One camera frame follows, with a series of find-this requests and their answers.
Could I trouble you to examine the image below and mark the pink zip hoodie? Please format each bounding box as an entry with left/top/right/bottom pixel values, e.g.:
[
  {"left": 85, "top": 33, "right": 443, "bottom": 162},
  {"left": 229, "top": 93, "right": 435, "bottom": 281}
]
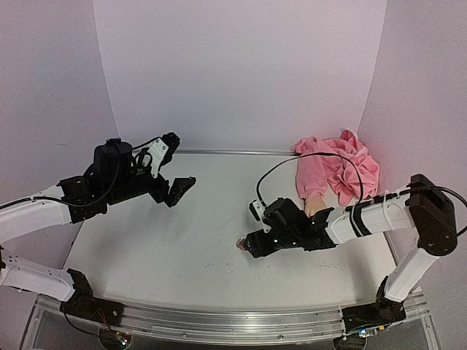
[{"left": 292, "top": 130, "right": 380, "bottom": 206}]

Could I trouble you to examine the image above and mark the pink nail polish bottle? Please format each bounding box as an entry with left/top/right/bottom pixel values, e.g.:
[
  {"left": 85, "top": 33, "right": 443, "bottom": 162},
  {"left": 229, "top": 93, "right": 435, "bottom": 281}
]
[{"left": 236, "top": 238, "right": 250, "bottom": 251}]

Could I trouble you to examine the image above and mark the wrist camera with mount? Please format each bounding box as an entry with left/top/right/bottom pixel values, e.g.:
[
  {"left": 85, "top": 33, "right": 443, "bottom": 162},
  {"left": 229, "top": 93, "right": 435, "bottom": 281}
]
[
  {"left": 249, "top": 198, "right": 286, "bottom": 233},
  {"left": 133, "top": 132, "right": 180, "bottom": 179}
]

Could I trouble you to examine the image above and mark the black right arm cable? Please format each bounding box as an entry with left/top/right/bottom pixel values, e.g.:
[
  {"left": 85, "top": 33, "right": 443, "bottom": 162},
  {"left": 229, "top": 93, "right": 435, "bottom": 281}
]
[{"left": 256, "top": 152, "right": 366, "bottom": 207}]

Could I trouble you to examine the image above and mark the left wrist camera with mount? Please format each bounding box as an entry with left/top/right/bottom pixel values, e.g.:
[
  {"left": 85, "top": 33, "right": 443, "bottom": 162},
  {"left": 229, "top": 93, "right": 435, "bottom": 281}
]
[{"left": 133, "top": 132, "right": 180, "bottom": 179}]

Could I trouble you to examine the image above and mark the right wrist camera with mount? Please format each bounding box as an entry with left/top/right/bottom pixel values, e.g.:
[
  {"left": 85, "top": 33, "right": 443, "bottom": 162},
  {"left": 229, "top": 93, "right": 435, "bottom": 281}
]
[{"left": 249, "top": 198, "right": 286, "bottom": 233}]

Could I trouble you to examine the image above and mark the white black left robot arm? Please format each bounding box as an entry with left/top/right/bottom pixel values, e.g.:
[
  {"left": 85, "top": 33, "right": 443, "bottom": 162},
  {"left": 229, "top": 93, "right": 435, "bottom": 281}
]
[{"left": 1, "top": 132, "right": 196, "bottom": 327}]

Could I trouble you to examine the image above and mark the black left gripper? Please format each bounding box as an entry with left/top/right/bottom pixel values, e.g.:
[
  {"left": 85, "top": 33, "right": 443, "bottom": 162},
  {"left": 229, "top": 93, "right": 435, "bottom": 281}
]
[{"left": 107, "top": 154, "right": 197, "bottom": 207}]

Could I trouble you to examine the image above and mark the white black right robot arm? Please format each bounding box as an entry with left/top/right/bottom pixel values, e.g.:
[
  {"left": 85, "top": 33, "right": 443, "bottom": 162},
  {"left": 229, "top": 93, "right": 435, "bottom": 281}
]
[{"left": 237, "top": 174, "right": 465, "bottom": 335}]

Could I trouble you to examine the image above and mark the mannequin hand with long nails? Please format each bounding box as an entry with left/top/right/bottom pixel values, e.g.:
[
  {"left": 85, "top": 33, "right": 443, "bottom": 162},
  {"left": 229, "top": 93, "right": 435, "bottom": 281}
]
[{"left": 304, "top": 195, "right": 327, "bottom": 217}]

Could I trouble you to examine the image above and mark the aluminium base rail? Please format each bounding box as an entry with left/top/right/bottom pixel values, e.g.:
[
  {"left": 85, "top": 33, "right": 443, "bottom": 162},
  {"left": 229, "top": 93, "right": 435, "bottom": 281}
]
[{"left": 21, "top": 291, "right": 439, "bottom": 350}]

